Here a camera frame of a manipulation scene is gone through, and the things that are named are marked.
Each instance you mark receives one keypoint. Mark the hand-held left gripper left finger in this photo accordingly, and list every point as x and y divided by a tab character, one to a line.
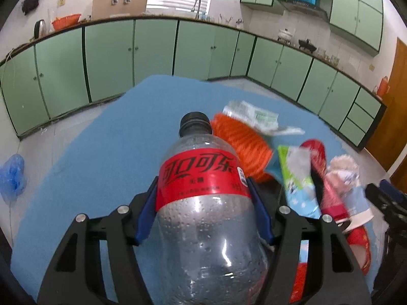
145	211

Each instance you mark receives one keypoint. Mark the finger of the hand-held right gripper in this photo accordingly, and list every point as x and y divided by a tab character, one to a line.
390	189
376	195

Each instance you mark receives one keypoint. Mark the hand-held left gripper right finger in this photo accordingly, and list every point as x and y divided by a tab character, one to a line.
261	211

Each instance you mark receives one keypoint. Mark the clear bottle with red label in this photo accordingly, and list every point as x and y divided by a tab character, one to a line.
203	228

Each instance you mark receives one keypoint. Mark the wooden door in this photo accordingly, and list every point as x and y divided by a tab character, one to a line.
401	176
394	108

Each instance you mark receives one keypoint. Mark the red patterned packet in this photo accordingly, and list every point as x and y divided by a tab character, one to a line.
359	241

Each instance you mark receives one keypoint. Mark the pink and white wrapper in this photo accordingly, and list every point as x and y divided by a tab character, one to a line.
341	168

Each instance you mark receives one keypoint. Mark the green and blue snack packet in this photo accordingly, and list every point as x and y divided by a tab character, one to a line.
295	178

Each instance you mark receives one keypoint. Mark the red snack bag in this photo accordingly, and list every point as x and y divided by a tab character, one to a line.
318	155

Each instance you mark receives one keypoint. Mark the orange mesh packet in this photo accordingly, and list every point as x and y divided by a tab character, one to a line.
241	143

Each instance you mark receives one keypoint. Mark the white and green snack packet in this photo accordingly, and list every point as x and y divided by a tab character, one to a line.
254	116

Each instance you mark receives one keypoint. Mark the orange thermos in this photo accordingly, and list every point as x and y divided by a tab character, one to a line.
383	87

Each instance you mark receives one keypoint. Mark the green base cabinet with drawers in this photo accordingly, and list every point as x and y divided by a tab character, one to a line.
318	85

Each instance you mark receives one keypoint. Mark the blue plastic bag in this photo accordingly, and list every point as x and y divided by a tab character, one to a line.
12	174

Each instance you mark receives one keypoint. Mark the row of glass jars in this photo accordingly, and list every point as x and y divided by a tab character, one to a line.
329	55

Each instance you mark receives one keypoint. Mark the green base cabinet with sink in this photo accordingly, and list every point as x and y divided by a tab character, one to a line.
108	57

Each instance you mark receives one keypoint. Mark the black wok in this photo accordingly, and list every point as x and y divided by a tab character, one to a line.
307	45

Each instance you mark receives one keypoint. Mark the white pot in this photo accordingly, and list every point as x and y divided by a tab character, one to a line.
286	35

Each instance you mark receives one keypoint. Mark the range hood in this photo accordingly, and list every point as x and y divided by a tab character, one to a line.
305	8

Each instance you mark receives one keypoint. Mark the orange basin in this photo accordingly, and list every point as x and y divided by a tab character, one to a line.
65	22

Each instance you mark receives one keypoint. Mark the metal kettle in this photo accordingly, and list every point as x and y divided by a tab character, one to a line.
39	30

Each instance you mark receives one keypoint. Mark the metal faucet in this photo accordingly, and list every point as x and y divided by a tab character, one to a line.
197	6

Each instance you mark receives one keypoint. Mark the cardboard sheet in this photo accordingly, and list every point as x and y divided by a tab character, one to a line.
101	3

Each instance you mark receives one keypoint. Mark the black hanging cloth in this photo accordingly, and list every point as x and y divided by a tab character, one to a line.
31	3

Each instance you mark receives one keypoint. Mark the large green wall cabinet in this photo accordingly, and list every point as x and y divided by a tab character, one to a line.
359	9

